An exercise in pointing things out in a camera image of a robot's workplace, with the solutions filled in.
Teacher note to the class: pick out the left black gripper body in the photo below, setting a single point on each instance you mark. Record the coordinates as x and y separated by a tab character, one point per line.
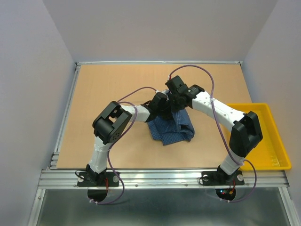
165	111

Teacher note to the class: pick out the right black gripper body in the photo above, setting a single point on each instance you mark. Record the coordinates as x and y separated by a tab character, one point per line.
174	104

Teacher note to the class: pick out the blue plaid long sleeve shirt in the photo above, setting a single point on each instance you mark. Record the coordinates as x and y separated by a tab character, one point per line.
178	129

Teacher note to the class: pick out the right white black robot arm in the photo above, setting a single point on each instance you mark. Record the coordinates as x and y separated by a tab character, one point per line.
245	129

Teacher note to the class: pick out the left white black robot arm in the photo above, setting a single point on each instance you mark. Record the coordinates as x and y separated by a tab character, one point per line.
110	125

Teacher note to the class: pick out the yellow plastic tray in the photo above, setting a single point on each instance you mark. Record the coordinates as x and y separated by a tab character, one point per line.
270	153

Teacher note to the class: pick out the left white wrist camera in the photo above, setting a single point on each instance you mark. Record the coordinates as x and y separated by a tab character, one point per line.
161	91

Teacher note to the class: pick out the aluminium front rail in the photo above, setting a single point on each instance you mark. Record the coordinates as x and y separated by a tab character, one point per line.
154	178

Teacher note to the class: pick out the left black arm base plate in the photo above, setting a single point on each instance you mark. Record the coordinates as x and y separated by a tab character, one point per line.
105	179

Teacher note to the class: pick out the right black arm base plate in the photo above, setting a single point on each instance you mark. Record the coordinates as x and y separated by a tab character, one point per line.
215	178

